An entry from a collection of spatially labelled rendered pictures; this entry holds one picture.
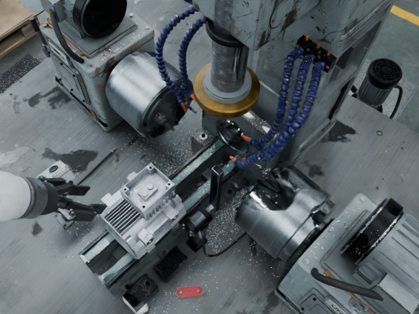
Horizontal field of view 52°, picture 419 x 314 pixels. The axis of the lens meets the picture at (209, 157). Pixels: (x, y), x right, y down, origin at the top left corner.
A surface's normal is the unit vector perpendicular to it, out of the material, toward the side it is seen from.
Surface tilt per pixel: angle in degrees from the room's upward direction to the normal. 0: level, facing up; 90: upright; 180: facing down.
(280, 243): 62
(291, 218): 24
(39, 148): 0
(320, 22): 90
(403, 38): 0
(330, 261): 0
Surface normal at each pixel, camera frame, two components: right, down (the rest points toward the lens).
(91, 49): 0.03, -0.49
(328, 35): -0.70, 0.61
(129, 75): -0.26, -0.19
